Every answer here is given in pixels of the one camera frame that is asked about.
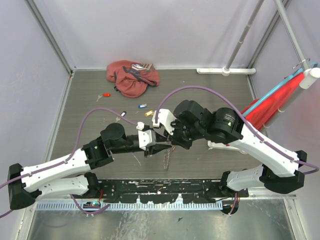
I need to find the white rack base bar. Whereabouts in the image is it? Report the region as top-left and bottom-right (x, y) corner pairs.
(196, 67), (256, 76)

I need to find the red crumpled shirt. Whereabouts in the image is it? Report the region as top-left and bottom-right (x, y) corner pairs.
(106, 60), (161, 98)

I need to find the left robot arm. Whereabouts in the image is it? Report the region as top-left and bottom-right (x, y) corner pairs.
(7, 122), (169, 211)

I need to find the key with black tag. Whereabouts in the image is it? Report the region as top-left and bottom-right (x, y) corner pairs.
(115, 111), (127, 123)

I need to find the white slotted cable duct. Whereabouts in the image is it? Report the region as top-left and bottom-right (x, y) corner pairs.
(35, 199), (223, 211)

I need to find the grey rack pole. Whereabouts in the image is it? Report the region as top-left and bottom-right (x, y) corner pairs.
(224, 0), (264, 69)

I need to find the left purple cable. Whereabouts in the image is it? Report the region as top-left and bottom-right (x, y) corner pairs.
(0, 107), (145, 221)

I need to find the key with red tag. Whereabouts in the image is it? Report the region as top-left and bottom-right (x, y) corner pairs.
(96, 93), (111, 102)

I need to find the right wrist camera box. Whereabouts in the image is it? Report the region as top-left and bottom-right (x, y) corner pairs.
(152, 108), (177, 136)

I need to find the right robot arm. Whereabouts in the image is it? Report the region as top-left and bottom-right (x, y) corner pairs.
(171, 100), (307, 197)

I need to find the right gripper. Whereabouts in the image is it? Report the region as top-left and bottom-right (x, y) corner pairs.
(163, 116), (205, 150)

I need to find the key with yellow tag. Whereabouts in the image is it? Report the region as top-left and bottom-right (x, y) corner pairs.
(144, 110), (154, 117)

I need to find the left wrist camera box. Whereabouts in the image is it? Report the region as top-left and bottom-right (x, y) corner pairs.
(138, 129), (157, 151)

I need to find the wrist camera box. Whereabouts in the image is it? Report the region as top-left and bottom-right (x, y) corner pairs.
(152, 108), (177, 136)
(138, 129), (157, 151)

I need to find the key with blue tag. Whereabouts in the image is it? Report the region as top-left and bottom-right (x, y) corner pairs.
(138, 104), (148, 109)

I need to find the red cloth on hanger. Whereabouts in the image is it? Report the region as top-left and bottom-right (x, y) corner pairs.
(241, 75), (303, 131)

